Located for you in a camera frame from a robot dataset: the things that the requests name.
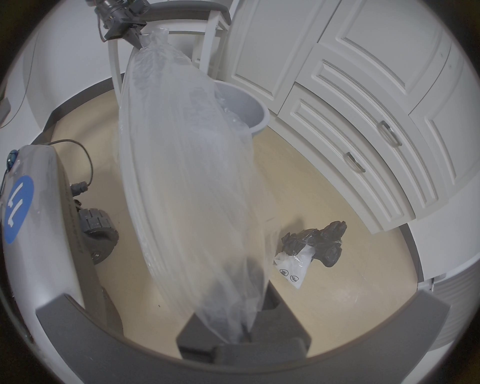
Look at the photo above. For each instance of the white wardrobe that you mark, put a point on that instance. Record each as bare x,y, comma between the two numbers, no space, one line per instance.
356,93

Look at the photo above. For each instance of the clear plastic bag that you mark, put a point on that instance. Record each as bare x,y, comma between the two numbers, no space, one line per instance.
180,168

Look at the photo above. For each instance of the white printed wrapper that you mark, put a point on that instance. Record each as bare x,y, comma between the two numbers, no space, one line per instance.
296,268

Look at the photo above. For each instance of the crumpled black plastic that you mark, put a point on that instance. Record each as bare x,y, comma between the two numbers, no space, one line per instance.
326,243

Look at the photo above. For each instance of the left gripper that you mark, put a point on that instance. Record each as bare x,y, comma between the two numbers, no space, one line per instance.
120,28

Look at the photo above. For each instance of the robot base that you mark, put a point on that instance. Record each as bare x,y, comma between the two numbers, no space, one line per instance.
45,225

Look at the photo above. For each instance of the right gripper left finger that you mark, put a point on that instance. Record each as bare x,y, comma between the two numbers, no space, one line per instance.
195,333

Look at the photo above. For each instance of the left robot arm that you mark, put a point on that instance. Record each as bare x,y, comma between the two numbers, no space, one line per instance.
112,4

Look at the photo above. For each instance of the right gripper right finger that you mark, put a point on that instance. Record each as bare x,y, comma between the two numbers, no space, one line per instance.
285,322

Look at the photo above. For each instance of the pale grey trash bin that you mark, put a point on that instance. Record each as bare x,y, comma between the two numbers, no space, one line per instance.
258,116

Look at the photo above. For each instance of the white chair dark grey cushions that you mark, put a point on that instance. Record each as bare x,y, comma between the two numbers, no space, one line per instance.
209,37

